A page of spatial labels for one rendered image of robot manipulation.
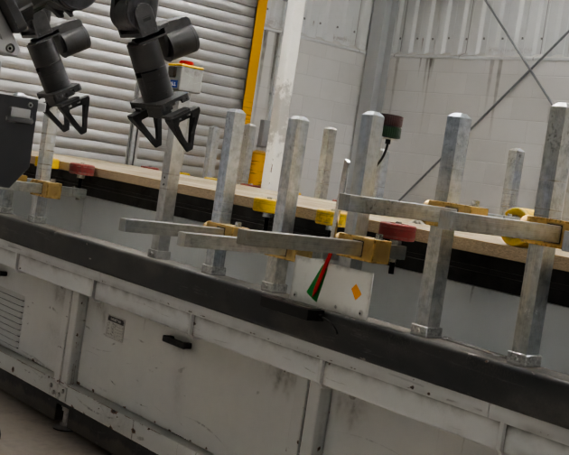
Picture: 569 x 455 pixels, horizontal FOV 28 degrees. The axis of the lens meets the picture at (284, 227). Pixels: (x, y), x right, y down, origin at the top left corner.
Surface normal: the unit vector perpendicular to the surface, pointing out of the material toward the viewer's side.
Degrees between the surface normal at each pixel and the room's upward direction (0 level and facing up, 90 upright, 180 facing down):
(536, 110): 90
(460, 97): 90
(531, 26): 90
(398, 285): 90
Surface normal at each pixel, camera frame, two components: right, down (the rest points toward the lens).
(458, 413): -0.78, -0.08
